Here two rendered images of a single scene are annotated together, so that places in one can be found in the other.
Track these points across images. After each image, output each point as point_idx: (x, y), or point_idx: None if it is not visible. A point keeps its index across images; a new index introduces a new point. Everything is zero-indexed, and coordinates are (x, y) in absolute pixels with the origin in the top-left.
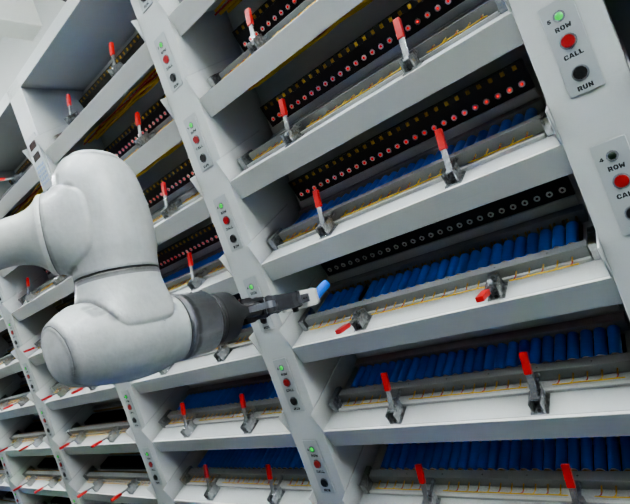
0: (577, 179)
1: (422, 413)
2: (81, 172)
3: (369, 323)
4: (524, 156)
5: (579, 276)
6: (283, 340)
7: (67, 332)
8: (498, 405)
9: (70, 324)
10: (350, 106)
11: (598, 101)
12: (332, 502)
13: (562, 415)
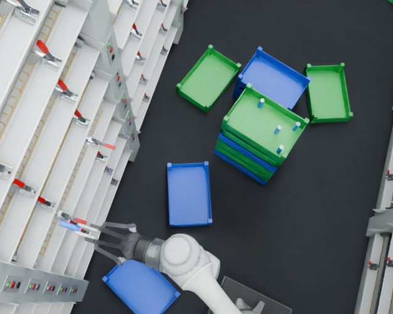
0: (111, 87)
1: (80, 210)
2: (197, 243)
3: (65, 211)
4: (100, 93)
5: (107, 112)
6: (45, 276)
7: (218, 260)
8: (93, 174)
9: (216, 260)
10: (44, 140)
11: (114, 61)
12: (67, 290)
13: (110, 152)
